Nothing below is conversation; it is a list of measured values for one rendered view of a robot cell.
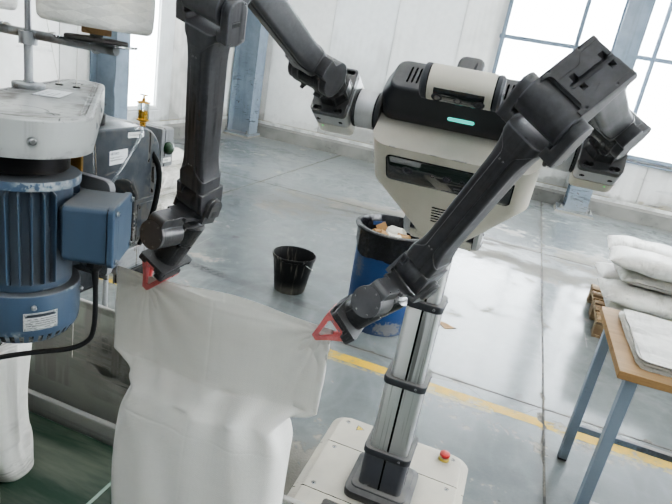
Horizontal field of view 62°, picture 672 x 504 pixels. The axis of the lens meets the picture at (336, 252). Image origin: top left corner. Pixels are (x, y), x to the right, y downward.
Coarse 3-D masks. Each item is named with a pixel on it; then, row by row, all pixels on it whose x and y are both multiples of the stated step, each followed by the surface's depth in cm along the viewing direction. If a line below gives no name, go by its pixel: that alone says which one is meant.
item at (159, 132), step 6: (150, 126) 127; (162, 126) 130; (156, 132) 127; (162, 132) 127; (168, 132) 129; (162, 138) 127; (168, 138) 129; (162, 144) 128; (162, 150) 128; (162, 156) 129; (168, 156) 131; (162, 162) 130; (168, 162) 132
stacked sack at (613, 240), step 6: (612, 240) 425; (618, 240) 421; (624, 240) 421; (630, 240) 422; (636, 240) 425; (642, 240) 429; (630, 246) 411; (636, 246) 410; (642, 246) 410; (648, 246) 411; (654, 246) 413; (660, 246) 417; (666, 246) 422; (654, 252) 405; (660, 252) 405; (666, 252) 406
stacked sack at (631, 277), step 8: (624, 272) 392; (632, 272) 390; (624, 280) 386; (632, 280) 384; (640, 280) 383; (648, 280) 383; (656, 280) 384; (648, 288) 384; (656, 288) 399; (664, 288) 379
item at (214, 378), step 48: (144, 288) 120; (192, 288) 117; (144, 336) 123; (192, 336) 117; (240, 336) 114; (288, 336) 113; (144, 384) 121; (192, 384) 120; (240, 384) 117; (288, 384) 116; (144, 432) 120; (192, 432) 115; (240, 432) 114; (288, 432) 121; (144, 480) 123; (192, 480) 118; (240, 480) 115
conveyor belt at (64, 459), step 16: (32, 416) 169; (32, 432) 163; (48, 432) 164; (64, 432) 165; (48, 448) 158; (64, 448) 159; (80, 448) 160; (96, 448) 161; (112, 448) 162; (48, 464) 153; (64, 464) 154; (80, 464) 155; (96, 464) 156; (16, 480) 146; (32, 480) 147; (48, 480) 148; (64, 480) 148; (80, 480) 149; (96, 480) 150; (0, 496) 140; (16, 496) 141; (32, 496) 142; (48, 496) 143; (64, 496) 144; (80, 496) 144; (96, 496) 145
